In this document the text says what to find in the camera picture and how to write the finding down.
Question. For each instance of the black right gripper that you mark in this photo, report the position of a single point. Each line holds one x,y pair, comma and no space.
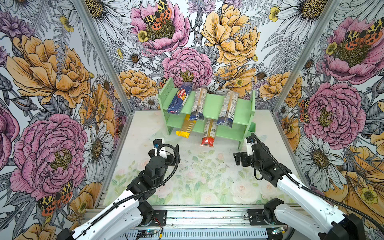
244,156

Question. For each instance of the green two-tier shelf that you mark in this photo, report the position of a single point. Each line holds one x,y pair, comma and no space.
243,124

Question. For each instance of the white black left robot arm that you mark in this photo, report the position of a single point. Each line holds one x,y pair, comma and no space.
131,208

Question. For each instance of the blue Barilla spaghetti box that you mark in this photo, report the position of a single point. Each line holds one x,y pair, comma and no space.
180,98

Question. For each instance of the aluminium right corner post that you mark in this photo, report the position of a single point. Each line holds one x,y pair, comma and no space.
322,24

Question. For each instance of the aluminium corner post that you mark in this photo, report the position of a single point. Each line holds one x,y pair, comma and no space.
96,39
322,24

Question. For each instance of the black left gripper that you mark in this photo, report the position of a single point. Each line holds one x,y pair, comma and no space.
172,161

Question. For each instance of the clear labelled spaghetti bag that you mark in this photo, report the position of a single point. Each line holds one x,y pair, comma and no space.
227,113

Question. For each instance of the yellow spaghetti bag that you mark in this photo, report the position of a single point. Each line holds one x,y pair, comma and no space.
186,128

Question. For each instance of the green circuit board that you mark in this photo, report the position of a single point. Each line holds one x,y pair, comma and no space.
145,234

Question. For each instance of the aluminium front rail base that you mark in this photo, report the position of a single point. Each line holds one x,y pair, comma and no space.
220,216

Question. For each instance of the red spaghetti bag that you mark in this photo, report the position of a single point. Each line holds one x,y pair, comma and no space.
209,133

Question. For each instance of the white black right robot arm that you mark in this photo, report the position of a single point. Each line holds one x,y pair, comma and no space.
322,221

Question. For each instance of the aluminium left corner post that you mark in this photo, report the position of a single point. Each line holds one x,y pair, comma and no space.
96,39

